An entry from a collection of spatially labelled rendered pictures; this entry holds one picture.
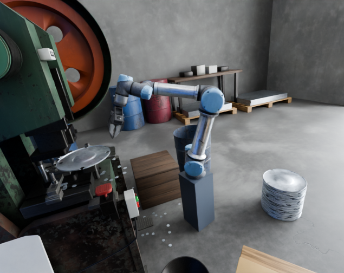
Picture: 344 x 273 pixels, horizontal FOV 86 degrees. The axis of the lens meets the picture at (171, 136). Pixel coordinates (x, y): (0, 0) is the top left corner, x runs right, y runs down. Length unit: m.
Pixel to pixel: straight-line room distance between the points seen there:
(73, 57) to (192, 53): 3.66
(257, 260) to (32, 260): 1.04
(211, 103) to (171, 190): 1.06
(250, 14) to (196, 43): 1.55
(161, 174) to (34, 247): 0.97
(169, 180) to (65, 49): 1.26
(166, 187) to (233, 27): 4.43
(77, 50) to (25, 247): 1.11
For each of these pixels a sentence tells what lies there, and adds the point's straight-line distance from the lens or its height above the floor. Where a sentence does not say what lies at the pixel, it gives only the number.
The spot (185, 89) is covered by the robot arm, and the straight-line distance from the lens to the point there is 1.13.
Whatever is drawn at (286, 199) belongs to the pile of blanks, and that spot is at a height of 0.20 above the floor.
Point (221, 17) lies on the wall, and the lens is 5.24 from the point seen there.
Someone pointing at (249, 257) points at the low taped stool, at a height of 0.33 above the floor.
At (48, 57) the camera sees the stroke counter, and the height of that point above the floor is 1.30.
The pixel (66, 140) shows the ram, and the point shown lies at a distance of 1.09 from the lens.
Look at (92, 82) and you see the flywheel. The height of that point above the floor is 1.16.
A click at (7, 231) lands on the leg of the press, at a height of 0.64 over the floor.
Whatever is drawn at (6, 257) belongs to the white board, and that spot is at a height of 0.52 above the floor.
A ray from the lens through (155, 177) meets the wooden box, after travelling 1.67.
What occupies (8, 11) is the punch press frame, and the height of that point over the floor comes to 1.45.
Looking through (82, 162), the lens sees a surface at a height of 0.78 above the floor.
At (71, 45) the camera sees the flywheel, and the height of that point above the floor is 1.39.
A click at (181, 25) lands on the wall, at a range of 4.76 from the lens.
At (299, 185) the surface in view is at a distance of 1.69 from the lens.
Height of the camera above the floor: 1.24
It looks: 22 degrees down
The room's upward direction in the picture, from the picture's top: 7 degrees counter-clockwise
